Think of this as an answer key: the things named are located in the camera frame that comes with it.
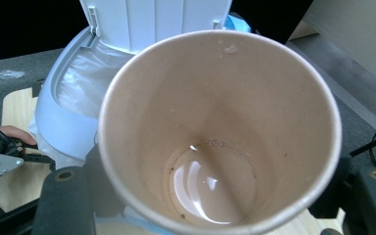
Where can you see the white grey-lidded trash can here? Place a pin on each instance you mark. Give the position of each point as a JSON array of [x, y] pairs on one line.
[[62, 127]]

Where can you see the white lidded trash bin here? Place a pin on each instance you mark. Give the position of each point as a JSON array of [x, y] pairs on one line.
[[78, 88]]

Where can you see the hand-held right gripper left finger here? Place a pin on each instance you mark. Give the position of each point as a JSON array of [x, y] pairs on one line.
[[65, 199]]

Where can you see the brown paper cup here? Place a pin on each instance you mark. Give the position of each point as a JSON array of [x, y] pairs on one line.
[[182, 104]]

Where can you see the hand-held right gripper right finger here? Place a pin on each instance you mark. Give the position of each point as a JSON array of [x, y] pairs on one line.
[[372, 202]]

